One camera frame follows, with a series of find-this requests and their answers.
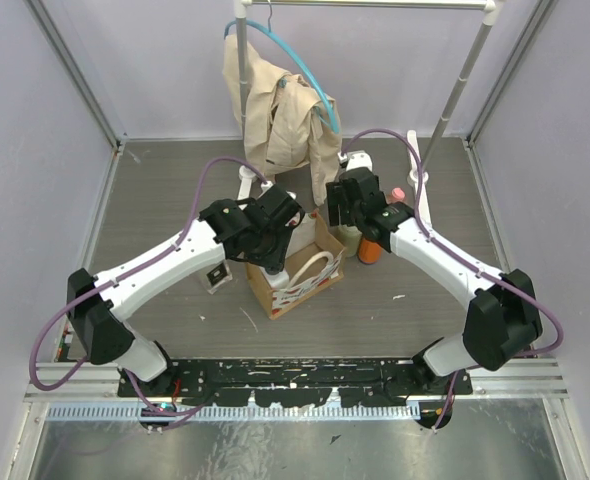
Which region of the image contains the green bottle beige cap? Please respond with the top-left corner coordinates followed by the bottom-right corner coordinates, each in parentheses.
top-left (337, 225), bottom-right (362, 258)

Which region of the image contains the pink bottle pink cap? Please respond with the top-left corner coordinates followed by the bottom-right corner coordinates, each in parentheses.
top-left (387, 187), bottom-right (406, 204)

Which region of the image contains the white bottle grey cap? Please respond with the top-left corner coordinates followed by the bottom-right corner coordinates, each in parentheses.
top-left (263, 270), bottom-right (290, 290)

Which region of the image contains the orange bottle blue pump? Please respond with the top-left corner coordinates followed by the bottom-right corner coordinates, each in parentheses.
top-left (357, 237), bottom-right (382, 265)

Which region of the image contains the clear bottle grey cap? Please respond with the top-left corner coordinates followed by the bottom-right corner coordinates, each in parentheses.
top-left (198, 260), bottom-right (233, 295)

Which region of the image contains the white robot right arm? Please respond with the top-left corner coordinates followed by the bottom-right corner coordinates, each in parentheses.
top-left (326, 167), bottom-right (542, 394)

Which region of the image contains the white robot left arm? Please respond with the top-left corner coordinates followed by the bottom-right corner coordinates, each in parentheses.
top-left (67, 185), bottom-right (305, 396)

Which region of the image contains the beige jacket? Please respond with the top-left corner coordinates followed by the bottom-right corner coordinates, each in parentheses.
top-left (223, 34), bottom-right (342, 206)

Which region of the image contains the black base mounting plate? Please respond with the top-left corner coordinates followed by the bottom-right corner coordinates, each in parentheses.
top-left (140, 358), bottom-right (449, 408)

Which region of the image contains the blue clothes hanger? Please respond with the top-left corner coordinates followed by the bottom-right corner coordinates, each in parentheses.
top-left (224, 18), bottom-right (340, 134)

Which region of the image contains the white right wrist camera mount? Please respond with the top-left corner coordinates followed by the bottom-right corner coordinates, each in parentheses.
top-left (338, 150), bottom-right (373, 173)

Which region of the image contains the white clothes rack frame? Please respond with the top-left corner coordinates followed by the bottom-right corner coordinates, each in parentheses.
top-left (231, 0), bottom-right (505, 226)

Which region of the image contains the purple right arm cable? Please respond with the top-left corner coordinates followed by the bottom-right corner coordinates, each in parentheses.
top-left (337, 128), bottom-right (565, 432)

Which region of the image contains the slotted grey cable duct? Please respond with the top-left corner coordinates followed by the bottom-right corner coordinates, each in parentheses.
top-left (46, 401), bottom-right (421, 422)

